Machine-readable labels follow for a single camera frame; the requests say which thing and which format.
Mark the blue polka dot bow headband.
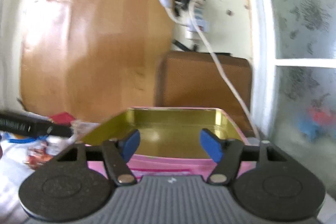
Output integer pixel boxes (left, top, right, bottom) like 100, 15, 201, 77
3, 133, 48, 144

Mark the pink macaron biscuit tin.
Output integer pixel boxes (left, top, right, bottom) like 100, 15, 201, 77
81, 107, 248, 180

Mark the magenta red gift box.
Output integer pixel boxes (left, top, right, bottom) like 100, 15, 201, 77
50, 112, 75, 126

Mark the wood pattern headboard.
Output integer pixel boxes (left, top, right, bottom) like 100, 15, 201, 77
20, 0, 173, 122

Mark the frosted glass window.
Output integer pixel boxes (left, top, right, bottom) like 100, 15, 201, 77
258, 0, 336, 146

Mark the wall socket with adapters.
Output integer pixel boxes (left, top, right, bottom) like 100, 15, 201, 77
185, 0, 210, 45

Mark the white power cable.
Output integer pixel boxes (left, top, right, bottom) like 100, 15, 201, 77
163, 0, 261, 139

